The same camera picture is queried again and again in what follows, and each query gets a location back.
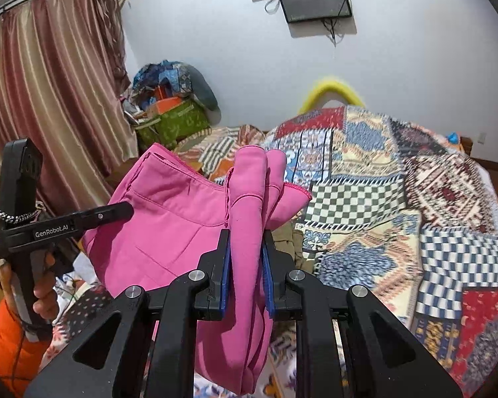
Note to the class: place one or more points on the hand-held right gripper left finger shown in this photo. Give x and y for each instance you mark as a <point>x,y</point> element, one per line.
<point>225,282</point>

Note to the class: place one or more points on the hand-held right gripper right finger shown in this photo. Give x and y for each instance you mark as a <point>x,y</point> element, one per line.
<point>269,286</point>

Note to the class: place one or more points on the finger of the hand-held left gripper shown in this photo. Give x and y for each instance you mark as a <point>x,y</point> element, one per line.
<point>108,213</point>

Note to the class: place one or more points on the pink pants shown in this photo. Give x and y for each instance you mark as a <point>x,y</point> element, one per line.
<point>170,224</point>

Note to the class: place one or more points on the person's left forearm orange sleeve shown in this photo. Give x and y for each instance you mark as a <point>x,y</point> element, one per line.
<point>8,348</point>

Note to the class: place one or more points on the person's left hand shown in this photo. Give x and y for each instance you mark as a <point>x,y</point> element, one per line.
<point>47,294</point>

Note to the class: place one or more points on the olive green cloth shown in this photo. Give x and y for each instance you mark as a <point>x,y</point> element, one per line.
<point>294,244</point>

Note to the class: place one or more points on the striped brown curtain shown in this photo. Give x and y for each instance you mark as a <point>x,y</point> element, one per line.
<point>45,91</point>

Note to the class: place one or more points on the green printed box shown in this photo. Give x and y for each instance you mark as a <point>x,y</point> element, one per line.
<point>178,122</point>

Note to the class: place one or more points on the patchwork printed blanket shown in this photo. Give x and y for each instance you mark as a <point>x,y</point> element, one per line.
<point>377,215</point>

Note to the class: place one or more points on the pile of bags and clothes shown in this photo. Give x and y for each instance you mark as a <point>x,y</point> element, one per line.
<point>170,81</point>

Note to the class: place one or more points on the yellow curved cushion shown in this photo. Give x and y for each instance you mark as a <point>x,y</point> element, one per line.
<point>330,85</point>

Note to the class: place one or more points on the small blue object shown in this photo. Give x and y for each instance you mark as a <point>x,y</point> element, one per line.
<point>453,137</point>

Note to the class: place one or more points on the white wall outlet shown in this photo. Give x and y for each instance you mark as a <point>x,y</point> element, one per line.
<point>483,137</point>

